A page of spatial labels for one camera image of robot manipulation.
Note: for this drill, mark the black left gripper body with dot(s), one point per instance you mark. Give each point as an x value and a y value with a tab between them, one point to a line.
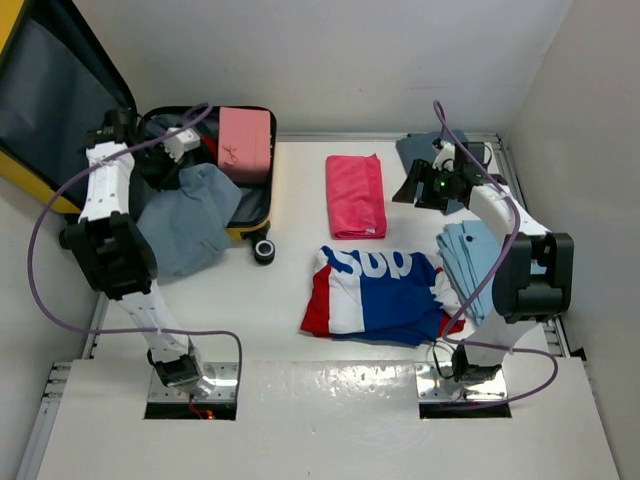
155	165

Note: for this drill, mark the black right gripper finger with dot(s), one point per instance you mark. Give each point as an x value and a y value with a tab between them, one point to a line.
420	170
408	192

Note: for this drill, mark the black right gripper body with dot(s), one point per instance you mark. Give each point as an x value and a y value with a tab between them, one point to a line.
443	182

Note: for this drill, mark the pink towel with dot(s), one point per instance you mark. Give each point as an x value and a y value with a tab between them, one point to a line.
355	197

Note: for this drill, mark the grey blue garment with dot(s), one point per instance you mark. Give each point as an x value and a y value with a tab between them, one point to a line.
186	227

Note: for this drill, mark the blue white red shirt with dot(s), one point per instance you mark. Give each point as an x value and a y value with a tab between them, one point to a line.
385	297

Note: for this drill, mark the yellow suitcase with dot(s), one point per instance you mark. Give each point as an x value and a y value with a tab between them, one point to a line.
58	83

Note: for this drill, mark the dark grey garment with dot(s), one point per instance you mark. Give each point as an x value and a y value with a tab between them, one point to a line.
420	146

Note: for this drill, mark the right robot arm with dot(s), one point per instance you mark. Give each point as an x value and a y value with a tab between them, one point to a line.
533	278

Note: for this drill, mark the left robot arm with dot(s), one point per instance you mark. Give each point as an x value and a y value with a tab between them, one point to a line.
116	259

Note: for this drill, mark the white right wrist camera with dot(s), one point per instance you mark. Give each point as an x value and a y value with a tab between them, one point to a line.
445	155

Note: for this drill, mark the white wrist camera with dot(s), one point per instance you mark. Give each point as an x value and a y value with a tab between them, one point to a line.
445	155
179	142

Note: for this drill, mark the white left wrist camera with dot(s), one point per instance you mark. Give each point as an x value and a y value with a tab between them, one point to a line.
179	142

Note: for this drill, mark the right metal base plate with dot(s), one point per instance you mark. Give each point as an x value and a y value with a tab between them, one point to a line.
433	388

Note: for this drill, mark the metal base plate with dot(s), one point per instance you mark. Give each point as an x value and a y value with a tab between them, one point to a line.
216	384
433	388

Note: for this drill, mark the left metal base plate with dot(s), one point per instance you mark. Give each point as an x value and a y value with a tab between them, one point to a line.
216	384

